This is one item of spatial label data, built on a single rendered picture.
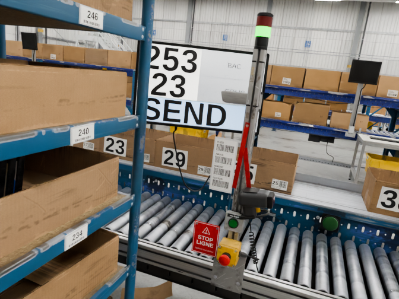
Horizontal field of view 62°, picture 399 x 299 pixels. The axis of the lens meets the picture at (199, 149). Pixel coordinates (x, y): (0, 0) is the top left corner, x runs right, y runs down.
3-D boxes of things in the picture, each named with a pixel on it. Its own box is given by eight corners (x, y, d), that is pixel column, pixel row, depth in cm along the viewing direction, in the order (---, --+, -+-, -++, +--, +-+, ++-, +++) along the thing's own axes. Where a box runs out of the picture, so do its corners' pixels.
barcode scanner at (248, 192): (272, 225, 109) (272, 194, 107) (237, 220, 113) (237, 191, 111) (275, 217, 115) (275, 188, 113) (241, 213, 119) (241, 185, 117)
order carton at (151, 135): (98, 155, 208) (98, 129, 205) (123, 147, 236) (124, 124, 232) (153, 167, 196) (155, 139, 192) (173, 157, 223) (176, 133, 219)
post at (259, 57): (209, 285, 127) (240, 47, 107) (214, 278, 132) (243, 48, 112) (240, 294, 124) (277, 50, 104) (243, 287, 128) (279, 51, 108)
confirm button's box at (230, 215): (222, 229, 119) (225, 212, 117) (225, 226, 122) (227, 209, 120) (241, 234, 117) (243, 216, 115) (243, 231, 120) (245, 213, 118)
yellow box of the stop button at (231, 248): (214, 264, 116) (216, 246, 115) (221, 253, 124) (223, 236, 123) (255, 276, 112) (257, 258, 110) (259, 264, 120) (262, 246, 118)
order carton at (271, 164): (218, 181, 184) (222, 151, 180) (231, 168, 211) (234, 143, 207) (290, 196, 172) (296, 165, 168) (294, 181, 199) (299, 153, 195)
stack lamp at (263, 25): (253, 35, 106) (256, 15, 104) (256, 37, 110) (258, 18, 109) (268, 36, 104) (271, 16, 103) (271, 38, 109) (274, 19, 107)
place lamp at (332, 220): (321, 229, 162) (323, 216, 160) (321, 228, 163) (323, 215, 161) (336, 232, 159) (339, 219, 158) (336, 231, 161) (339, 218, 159)
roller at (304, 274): (298, 283, 119) (312, 289, 118) (304, 226, 167) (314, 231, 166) (294, 295, 120) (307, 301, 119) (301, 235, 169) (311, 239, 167)
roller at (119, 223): (103, 239, 146) (98, 229, 146) (156, 202, 194) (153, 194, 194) (111, 237, 144) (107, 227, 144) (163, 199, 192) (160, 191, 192)
